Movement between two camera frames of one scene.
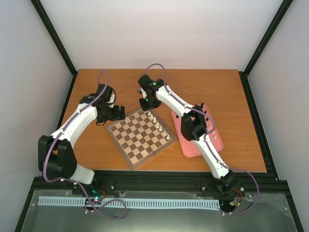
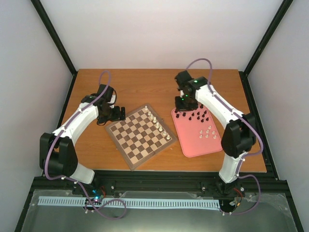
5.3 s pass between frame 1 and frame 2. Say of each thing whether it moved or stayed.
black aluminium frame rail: stayed
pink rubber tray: stayed
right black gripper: moved
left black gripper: stayed
